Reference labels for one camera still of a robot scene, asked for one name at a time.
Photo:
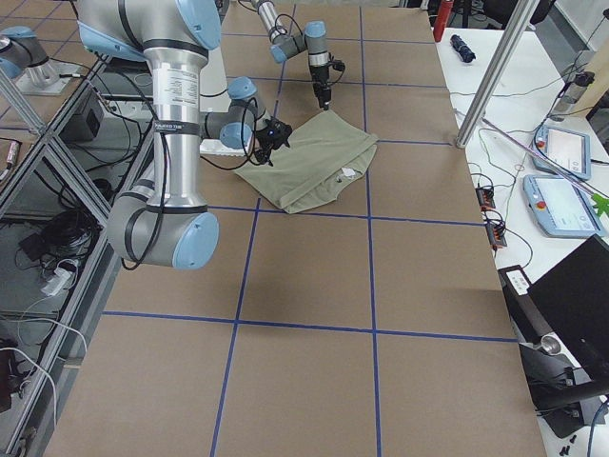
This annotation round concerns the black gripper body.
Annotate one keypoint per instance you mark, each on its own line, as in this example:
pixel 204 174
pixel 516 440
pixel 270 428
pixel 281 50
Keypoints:
pixel 318 75
pixel 265 138

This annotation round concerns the aluminium frame post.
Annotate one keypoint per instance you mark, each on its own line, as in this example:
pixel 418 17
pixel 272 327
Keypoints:
pixel 510 38

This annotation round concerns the orange connector board near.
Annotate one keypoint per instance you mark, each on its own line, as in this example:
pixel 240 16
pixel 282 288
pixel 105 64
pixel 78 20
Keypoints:
pixel 495 233

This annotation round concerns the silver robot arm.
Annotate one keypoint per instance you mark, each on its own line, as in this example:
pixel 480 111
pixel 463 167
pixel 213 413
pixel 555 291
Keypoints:
pixel 163 219
pixel 310 40

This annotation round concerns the white power strip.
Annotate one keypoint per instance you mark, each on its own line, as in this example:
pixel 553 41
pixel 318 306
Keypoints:
pixel 57 281

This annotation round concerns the olive green long-sleeve shirt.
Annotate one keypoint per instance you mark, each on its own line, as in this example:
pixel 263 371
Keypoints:
pixel 307 175

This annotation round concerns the clear water bottle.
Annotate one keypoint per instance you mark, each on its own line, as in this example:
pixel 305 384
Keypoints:
pixel 570 95

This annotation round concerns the orange connector board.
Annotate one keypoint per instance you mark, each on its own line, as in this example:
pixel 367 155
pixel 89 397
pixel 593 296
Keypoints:
pixel 495 233
pixel 485 196

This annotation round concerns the dark rolled cloth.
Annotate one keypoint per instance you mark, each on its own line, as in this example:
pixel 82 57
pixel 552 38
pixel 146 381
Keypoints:
pixel 462 49

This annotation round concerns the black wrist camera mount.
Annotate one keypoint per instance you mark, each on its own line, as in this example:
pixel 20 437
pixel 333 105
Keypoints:
pixel 337 65

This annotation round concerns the blue teach pendant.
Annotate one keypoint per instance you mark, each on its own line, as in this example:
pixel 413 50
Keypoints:
pixel 560 209
pixel 566 148

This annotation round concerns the near blue teach pendant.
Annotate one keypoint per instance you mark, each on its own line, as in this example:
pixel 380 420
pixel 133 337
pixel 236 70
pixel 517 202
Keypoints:
pixel 560 209

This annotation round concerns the red fire extinguisher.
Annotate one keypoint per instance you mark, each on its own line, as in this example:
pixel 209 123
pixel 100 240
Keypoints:
pixel 441 19

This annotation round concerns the orange connector board far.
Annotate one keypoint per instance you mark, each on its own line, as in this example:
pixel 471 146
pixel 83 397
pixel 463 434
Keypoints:
pixel 485 196

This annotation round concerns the dark box with label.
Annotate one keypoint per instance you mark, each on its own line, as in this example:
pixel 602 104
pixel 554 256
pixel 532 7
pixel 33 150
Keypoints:
pixel 528 319

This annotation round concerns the far blue teach pendant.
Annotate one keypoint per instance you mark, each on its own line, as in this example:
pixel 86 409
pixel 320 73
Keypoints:
pixel 566 148

